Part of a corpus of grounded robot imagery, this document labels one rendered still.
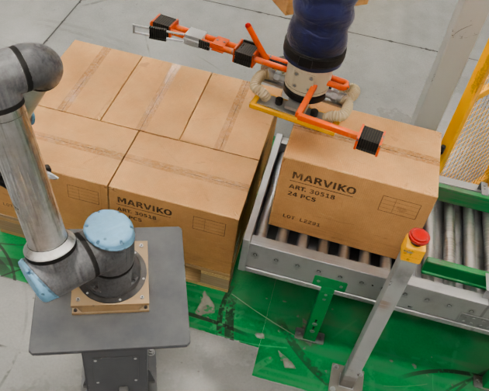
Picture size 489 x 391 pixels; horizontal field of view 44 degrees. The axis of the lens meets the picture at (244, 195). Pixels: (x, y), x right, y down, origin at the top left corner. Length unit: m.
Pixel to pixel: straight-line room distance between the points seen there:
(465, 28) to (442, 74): 0.28
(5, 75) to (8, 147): 0.19
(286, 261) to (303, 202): 0.25
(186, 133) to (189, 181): 0.33
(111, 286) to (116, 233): 0.22
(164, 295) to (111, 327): 0.21
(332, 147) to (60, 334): 1.22
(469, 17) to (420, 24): 2.24
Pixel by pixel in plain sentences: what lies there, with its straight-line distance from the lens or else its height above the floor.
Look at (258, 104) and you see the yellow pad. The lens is 2.32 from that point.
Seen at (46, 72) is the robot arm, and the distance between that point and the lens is 1.61.
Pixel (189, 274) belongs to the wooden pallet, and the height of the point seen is 0.02.
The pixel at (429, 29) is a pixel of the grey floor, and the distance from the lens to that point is 5.44.
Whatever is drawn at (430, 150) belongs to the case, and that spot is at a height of 0.95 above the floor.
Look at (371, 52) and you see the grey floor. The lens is 4.92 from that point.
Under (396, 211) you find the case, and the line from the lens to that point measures 2.45.
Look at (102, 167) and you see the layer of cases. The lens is 2.83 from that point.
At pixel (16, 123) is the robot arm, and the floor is 1.49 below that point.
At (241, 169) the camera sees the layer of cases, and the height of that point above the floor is 0.54.
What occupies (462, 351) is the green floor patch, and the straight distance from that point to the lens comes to 3.21.
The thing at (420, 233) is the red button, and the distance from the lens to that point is 2.10.
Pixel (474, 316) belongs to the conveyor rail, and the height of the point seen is 0.50.
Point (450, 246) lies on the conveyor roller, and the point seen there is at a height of 0.55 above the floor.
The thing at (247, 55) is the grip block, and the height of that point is 1.23.
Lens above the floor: 2.51
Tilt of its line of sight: 46 degrees down
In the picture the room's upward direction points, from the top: 10 degrees clockwise
